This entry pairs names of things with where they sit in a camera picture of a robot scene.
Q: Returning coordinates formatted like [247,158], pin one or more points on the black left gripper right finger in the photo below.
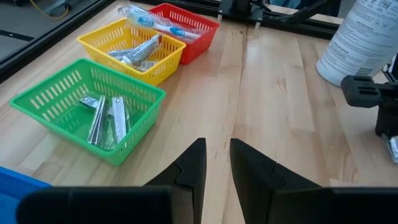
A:
[252,180]

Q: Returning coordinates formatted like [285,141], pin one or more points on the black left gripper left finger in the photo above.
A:
[189,180]

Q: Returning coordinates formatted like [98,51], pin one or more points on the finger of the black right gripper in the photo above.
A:
[387,121]

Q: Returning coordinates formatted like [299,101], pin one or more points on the silver razor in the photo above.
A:
[391,149]

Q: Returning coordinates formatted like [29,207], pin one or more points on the blue toothbrush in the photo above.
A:
[161,26]

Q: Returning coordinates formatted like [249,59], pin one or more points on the blue plastic basket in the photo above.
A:
[18,179]

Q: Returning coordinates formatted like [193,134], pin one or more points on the white wipes canister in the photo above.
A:
[360,43]

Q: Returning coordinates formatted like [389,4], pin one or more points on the green plastic basket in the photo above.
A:
[149,118]

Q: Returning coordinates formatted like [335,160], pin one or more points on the red plastic basket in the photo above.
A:
[199,49]

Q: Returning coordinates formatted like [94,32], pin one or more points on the yellow plastic basket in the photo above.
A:
[102,37]

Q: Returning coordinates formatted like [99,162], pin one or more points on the black frame brace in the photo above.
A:
[301,11]

